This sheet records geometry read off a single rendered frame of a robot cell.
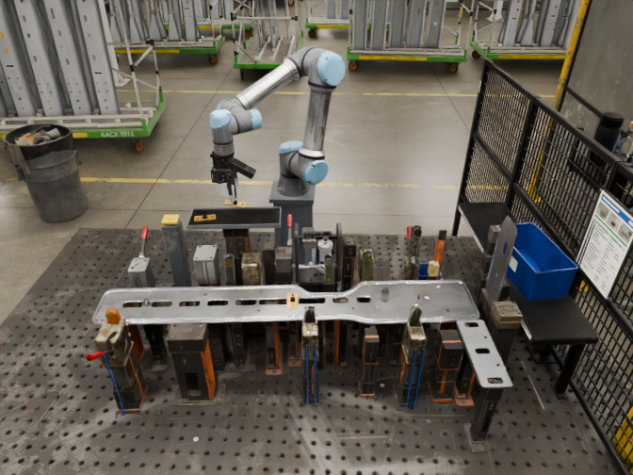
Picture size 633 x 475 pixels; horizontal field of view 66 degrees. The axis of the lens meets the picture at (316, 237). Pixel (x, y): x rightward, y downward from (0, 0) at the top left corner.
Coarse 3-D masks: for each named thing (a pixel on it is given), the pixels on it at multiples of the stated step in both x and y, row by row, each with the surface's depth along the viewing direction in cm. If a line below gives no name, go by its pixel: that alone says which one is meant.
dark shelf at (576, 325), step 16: (464, 208) 228; (480, 208) 228; (496, 208) 228; (480, 224) 216; (496, 224) 216; (480, 240) 206; (512, 288) 179; (528, 304) 172; (544, 304) 172; (560, 304) 172; (528, 320) 165; (544, 320) 165; (560, 320) 165; (576, 320) 165; (528, 336) 162; (544, 336) 159; (560, 336) 159; (576, 336) 159; (592, 336) 159
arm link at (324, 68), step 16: (304, 64) 191; (320, 64) 184; (336, 64) 186; (320, 80) 188; (336, 80) 188; (320, 96) 192; (320, 112) 195; (320, 128) 198; (304, 144) 203; (320, 144) 202; (304, 160) 203; (320, 160) 203; (304, 176) 205; (320, 176) 208
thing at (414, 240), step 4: (412, 224) 182; (416, 224) 182; (420, 224) 182; (412, 228) 180; (416, 228) 180; (420, 228) 181; (412, 232) 181; (416, 232) 178; (420, 232) 178; (412, 236) 182; (416, 236) 179; (420, 236) 182; (412, 240) 183; (416, 240) 184; (412, 244) 183; (416, 244) 184; (412, 248) 184; (416, 248) 185; (412, 252) 186; (416, 252) 185; (408, 256) 188; (416, 256) 186; (416, 260) 186; (416, 264) 187
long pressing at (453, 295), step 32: (128, 288) 183; (160, 288) 183; (192, 288) 183; (224, 288) 184; (256, 288) 184; (288, 288) 184; (352, 288) 183; (416, 288) 184; (448, 288) 184; (96, 320) 170; (128, 320) 170; (160, 320) 170; (192, 320) 170; (224, 320) 170; (256, 320) 170; (288, 320) 171; (352, 320) 171; (384, 320) 170; (448, 320) 170
